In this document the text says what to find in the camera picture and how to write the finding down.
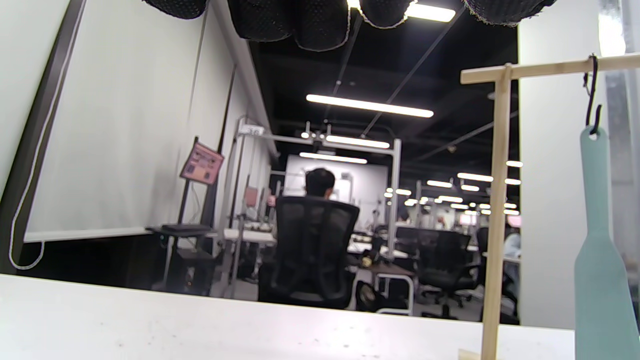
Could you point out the person's left hand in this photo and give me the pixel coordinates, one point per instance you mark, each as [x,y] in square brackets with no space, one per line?
[320,20]

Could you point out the ceiling light strips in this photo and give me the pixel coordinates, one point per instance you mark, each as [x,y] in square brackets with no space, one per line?
[370,106]

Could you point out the pink sign board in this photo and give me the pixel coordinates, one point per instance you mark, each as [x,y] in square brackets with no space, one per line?
[201,164]

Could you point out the white projector screen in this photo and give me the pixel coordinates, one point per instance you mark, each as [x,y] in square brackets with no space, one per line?
[125,125]

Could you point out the white desk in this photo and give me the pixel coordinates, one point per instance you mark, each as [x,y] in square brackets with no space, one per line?
[250,236]

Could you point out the black mesh office chair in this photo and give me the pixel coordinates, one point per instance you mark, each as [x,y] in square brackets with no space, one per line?
[312,250]

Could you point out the black sign stand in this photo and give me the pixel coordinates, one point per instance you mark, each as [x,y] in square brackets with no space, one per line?
[186,227]

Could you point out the wooden hanging rack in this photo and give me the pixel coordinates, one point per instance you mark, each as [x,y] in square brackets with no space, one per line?
[497,200]

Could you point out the small white-legged table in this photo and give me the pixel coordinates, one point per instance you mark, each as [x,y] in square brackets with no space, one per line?
[395,272]

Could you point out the black metal hook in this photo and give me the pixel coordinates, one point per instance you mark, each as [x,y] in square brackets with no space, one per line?
[592,95]

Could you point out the teal silicone spatula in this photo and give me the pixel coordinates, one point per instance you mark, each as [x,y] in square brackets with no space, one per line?
[605,300]

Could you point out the white metal frame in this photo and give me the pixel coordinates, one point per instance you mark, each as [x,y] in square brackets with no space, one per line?
[396,190]

